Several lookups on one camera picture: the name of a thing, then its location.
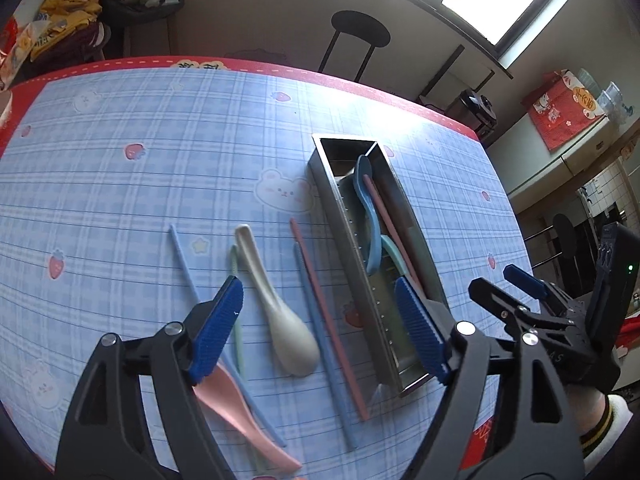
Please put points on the dark stool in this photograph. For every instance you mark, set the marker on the dark stool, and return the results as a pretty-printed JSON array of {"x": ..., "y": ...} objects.
[{"x": 145, "y": 15}]

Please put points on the green spoon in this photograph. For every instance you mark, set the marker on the green spoon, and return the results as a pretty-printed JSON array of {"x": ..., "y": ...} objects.
[{"x": 395, "y": 252}]

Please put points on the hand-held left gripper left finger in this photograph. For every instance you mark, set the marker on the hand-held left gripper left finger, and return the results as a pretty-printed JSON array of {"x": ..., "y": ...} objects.
[{"x": 220, "y": 330}]

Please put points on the clear plastic container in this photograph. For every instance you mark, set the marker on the clear plastic container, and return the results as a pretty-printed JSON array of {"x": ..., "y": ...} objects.
[{"x": 587, "y": 80}]

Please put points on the pink chopstick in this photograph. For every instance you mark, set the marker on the pink chopstick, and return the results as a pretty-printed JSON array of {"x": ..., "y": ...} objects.
[
  {"x": 325, "y": 310},
  {"x": 385, "y": 220}
]

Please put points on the red printed cloth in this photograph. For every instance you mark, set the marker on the red printed cloth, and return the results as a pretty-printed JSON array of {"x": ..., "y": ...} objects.
[{"x": 560, "y": 115}]

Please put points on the metal utensil tray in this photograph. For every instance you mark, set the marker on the metal utensil tray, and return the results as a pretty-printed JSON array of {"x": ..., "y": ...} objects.
[{"x": 345, "y": 230}]

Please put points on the stack of clear containers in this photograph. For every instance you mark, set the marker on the stack of clear containers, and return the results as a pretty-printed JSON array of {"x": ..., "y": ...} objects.
[{"x": 612, "y": 102}]

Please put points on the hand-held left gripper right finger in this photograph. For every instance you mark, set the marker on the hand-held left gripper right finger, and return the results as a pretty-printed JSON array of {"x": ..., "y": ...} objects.
[{"x": 420, "y": 330}]

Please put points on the pressure cooker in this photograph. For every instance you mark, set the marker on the pressure cooker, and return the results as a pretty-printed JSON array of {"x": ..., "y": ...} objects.
[{"x": 475, "y": 112}]

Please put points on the clear snack packet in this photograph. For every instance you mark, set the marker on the clear snack packet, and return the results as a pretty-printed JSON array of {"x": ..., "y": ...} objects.
[{"x": 30, "y": 45}]

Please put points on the black round stool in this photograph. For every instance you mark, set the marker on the black round stool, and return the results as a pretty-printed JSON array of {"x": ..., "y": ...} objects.
[{"x": 360, "y": 25}]

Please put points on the cream refrigerator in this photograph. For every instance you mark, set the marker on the cream refrigerator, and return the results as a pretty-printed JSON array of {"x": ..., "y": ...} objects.
[{"x": 550, "y": 170}]

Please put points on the person's right forearm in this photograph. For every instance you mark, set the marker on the person's right forearm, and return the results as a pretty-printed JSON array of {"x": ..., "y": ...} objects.
[{"x": 610, "y": 430}]

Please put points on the blue plaid table mat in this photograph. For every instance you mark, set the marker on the blue plaid table mat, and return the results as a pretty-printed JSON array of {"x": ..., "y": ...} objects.
[{"x": 150, "y": 185}]

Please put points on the blue chopstick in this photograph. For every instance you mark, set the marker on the blue chopstick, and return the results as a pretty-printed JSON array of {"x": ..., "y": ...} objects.
[
  {"x": 182, "y": 265},
  {"x": 325, "y": 360}
]

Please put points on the blue spoon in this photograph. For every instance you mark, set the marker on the blue spoon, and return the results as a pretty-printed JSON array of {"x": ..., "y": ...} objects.
[{"x": 372, "y": 245}]

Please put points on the green chopstick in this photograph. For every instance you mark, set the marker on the green chopstick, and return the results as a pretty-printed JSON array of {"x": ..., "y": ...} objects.
[{"x": 234, "y": 265}]

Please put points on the white spoon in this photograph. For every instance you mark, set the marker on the white spoon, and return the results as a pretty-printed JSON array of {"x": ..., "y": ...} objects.
[{"x": 292, "y": 345}]

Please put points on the black round-back chair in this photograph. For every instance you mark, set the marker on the black round-back chair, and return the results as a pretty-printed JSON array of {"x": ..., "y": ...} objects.
[{"x": 565, "y": 230}]

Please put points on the red snack bag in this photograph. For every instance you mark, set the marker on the red snack bag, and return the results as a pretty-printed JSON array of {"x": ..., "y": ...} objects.
[{"x": 9, "y": 42}]

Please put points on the person's right hand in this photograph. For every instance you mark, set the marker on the person's right hand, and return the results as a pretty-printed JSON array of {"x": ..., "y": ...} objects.
[{"x": 585, "y": 407}]

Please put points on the pink spoon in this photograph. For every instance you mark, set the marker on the pink spoon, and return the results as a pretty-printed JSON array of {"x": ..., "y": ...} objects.
[{"x": 235, "y": 405}]

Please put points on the dark window sill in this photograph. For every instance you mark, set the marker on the dark window sill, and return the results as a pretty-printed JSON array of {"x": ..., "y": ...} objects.
[{"x": 475, "y": 47}]

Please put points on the black metal frame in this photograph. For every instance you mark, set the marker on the black metal frame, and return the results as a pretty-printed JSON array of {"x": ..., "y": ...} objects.
[{"x": 442, "y": 67}]

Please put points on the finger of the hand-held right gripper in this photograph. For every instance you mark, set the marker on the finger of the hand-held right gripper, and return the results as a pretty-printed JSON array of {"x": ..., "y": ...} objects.
[
  {"x": 492, "y": 300},
  {"x": 522, "y": 280}
]

